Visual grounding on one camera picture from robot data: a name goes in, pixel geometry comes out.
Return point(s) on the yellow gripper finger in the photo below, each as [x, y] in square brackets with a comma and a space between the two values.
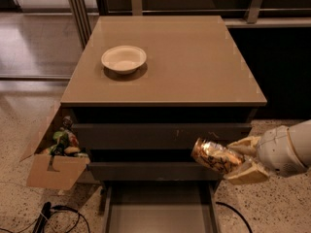
[246, 146]
[248, 173]

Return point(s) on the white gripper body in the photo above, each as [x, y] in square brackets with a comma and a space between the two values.
[276, 149]

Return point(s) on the orange soda can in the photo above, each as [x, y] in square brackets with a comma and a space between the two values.
[216, 157]

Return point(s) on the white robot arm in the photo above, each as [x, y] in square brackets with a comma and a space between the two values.
[284, 151]

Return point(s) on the grey open bottom drawer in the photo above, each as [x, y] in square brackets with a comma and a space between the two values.
[160, 207]

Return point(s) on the grey drawer cabinet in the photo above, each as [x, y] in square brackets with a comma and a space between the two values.
[194, 73]

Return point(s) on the grey middle drawer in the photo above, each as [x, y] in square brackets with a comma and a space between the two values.
[152, 171]

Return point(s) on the grey top drawer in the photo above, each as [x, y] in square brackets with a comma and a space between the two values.
[156, 136]

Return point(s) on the white paper bowl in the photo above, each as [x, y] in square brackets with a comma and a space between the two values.
[123, 59]

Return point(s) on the snack items in box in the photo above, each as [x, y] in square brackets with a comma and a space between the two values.
[65, 141]

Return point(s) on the cardboard box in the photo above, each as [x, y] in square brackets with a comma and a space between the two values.
[52, 172]

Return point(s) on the black power strip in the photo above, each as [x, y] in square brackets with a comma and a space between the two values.
[43, 218]

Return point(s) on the metal railing frame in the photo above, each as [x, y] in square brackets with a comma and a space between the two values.
[237, 13]

